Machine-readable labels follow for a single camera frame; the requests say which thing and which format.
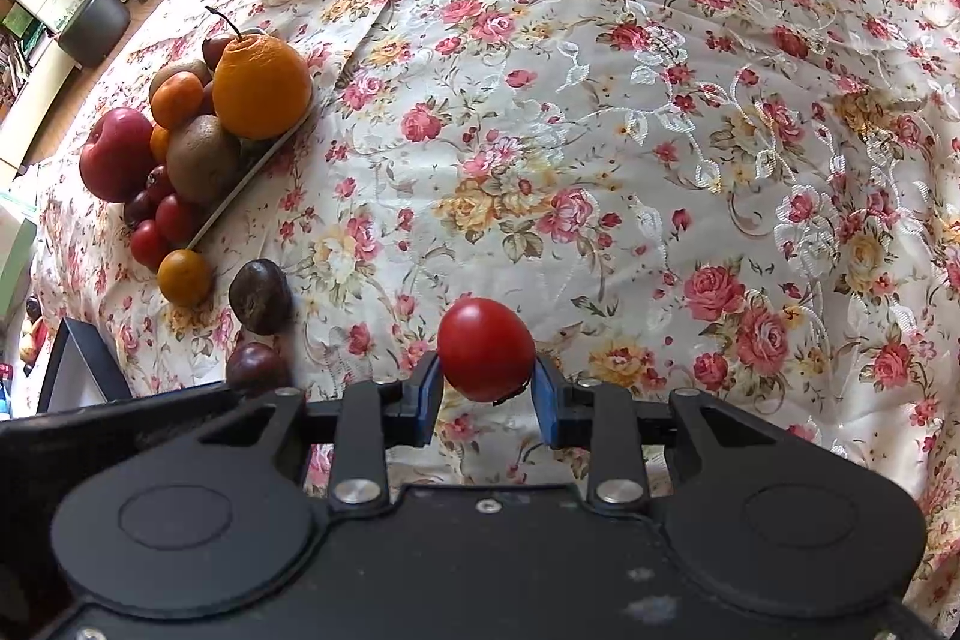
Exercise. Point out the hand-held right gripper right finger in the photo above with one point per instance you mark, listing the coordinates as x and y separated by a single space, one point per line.
551 404

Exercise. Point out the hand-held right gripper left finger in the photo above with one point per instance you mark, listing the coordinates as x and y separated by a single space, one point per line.
421 400

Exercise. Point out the white box with black rim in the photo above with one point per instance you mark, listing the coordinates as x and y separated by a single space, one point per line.
79 370

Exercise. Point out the bright red tomato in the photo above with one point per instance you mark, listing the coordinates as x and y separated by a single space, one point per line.
486 347

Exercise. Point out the dark purple tomato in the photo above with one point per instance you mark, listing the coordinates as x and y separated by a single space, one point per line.
256 366
138 207
260 296

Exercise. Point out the yellow orange mandarin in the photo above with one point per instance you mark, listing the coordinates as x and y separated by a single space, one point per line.
184 277

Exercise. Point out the white and green box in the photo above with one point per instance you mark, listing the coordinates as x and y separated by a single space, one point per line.
15 257

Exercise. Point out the floral bedspread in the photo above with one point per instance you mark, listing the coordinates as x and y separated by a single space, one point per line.
600 160

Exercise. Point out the dark red tomato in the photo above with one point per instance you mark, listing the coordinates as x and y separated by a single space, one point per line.
159 183

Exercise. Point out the white rectangular tray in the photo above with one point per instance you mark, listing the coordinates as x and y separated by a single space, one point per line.
247 179

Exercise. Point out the large red apple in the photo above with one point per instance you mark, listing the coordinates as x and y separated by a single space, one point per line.
116 155

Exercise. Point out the large brown kiwi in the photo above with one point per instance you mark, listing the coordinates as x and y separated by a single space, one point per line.
202 158

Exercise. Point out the small orange mandarin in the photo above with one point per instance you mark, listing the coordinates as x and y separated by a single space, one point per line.
158 144

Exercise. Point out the pale orange tangerine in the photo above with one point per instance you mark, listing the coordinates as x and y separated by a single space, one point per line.
178 100

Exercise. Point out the large knobbed orange with stem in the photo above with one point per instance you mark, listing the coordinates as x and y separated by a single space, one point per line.
261 85

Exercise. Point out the small brown kiwi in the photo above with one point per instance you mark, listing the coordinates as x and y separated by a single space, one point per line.
174 72

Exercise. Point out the dark red small fruit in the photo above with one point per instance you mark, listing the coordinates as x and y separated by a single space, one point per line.
217 49

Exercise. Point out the black round ottoman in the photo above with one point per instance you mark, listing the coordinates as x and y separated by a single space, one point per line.
94 27

